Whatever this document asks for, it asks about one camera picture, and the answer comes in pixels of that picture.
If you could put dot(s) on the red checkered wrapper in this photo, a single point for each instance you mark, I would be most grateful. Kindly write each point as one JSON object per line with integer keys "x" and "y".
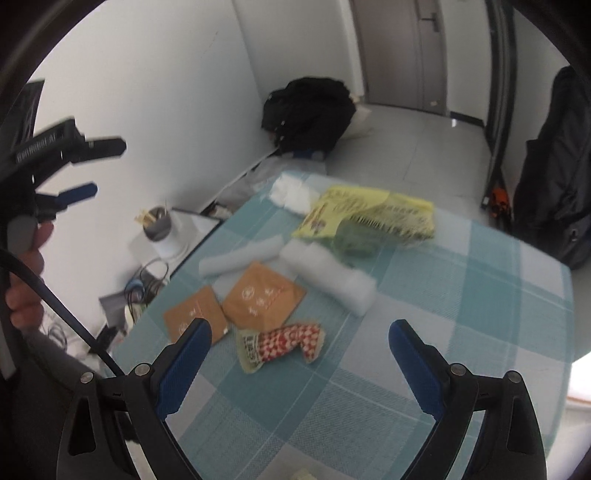
{"x": 286, "y": 344}

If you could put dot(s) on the flat white foam sheet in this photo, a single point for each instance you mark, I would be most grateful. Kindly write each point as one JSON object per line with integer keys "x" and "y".
{"x": 240, "y": 256}

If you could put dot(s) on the yellow plastic bag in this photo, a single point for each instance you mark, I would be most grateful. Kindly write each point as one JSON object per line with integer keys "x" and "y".
{"x": 369, "y": 212}

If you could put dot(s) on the tall black bag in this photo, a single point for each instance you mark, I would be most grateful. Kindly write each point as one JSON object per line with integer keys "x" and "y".
{"x": 558, "y": 175}

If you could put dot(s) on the grey door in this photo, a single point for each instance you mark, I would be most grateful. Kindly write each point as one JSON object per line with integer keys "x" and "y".
{"x": 392, "y": 50}

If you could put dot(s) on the small brown paper packet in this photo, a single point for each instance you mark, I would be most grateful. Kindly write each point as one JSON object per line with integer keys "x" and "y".
{"x": 191, "y": 309}

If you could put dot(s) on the black backpack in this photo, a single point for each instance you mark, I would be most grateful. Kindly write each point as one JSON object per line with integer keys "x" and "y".
{"x": 309, "y": 115}

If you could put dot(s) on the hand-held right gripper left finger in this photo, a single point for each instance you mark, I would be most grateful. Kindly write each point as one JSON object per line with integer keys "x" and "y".
{"x": 184, "y": 369}

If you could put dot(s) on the thick white foam piece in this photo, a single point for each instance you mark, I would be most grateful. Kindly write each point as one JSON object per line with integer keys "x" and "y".
{"x": 328, "y": 272}

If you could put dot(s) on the grey cup with sticks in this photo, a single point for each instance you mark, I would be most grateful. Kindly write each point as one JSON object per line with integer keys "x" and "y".
{"x": 159, "y": 226}

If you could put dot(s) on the crumpled white foam wrap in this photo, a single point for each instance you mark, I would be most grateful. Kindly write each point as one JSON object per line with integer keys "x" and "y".
{"x": 293, "y": 194}

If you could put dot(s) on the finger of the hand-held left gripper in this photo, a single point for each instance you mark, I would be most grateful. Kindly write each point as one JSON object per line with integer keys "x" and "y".
{"x": 104, "y": 147}
{"x": 81, "y": 191}

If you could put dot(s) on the large brown paper packet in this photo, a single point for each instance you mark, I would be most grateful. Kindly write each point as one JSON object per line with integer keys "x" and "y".
{"x": 263, "y": 295}

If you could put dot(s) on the person's left hand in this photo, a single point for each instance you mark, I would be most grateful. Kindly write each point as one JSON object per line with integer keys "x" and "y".
{"x": 25, "y": 295}

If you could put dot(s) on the teal checked tablecloth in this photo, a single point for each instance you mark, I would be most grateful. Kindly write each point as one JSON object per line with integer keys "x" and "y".
{"x": 415, "y": 300}

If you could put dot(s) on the white round container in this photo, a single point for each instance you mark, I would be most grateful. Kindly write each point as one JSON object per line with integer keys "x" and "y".
{"x": 171, "y": 244}

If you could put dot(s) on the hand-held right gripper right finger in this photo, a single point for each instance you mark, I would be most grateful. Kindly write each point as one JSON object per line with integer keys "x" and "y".
{"x": 411, "y": 364}

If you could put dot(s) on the orange tool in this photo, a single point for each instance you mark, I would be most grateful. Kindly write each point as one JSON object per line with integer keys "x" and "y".
{"x": 498, "y": 198}

